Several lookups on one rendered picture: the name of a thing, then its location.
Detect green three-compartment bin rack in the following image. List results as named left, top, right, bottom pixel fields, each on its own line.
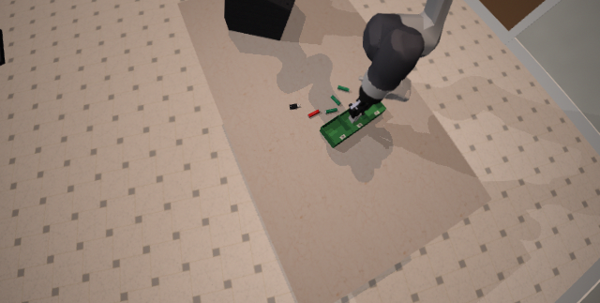
left=320, top=102, right=386, bottom=148

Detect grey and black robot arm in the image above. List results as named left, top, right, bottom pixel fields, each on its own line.
left=359, top=0, right=453, bottom=102

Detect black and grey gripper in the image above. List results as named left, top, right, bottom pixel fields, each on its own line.
left=349, top=86, right=383, bottom=123

